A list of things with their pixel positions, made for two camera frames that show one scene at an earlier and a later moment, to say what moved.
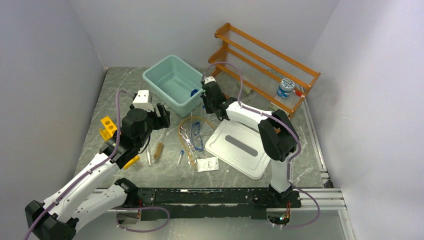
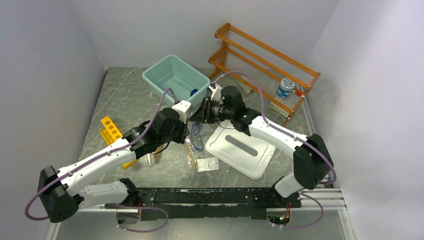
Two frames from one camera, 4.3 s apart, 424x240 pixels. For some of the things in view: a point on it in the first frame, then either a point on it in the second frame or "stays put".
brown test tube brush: (159, 148) stays put
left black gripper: (161, 121) to (184, 132)
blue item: (192, 92) stays put
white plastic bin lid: (240, 148) stays put
